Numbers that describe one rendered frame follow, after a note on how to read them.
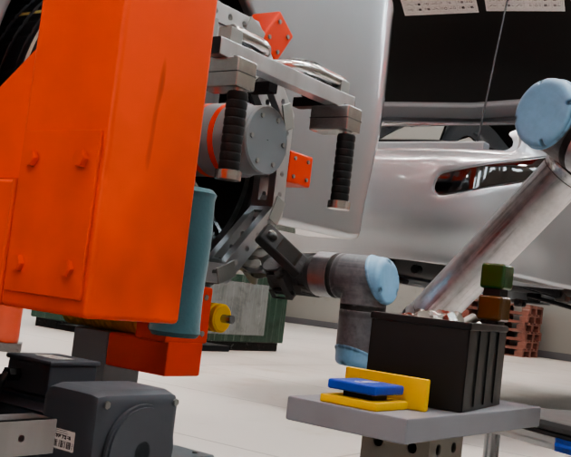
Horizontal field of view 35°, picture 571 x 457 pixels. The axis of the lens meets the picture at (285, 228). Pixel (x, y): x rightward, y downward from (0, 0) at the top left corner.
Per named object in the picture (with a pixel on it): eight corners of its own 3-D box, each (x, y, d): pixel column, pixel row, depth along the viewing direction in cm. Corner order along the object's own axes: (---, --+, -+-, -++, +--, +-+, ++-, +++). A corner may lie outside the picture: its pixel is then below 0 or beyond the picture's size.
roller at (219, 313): (136, 318, 203) (139, 292, 203) (239, 335, 185) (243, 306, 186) (117, 317, 198) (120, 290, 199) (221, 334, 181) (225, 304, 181)
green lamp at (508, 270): (488, 288, 147) (491, 264, 147) (512, 291, 145) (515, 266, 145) (479, 286, 144) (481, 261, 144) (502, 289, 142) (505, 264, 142)
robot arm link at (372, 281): (376, 307, 172) (381, 254, 172) (320, 301, 179) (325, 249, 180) (400, 309, 179) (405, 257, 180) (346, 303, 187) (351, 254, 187)
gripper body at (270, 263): (268, 298, 193) (315, 304, 186) (254, 267, 189) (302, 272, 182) (286, 275, 198) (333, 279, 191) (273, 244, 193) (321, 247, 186)
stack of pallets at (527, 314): (540, 357, 1522) (545, 307, 1528) (524, 357, 1455) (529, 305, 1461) (473, 348, 1587) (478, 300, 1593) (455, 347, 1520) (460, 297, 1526)
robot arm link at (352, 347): (398, 373, 179) (404, 309, 180) (358, 373, 172) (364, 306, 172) (362, 365, 186) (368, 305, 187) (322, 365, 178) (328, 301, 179)
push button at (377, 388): (354, 394, 118) (357, 376, 119) (402, 403, 114) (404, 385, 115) (325, 395, 113) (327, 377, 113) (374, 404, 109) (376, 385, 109)
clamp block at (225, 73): (213, 94, 158) (217, 64, 159) (255, 92, 153) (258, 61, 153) (194, 87, 154) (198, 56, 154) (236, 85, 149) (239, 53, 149)
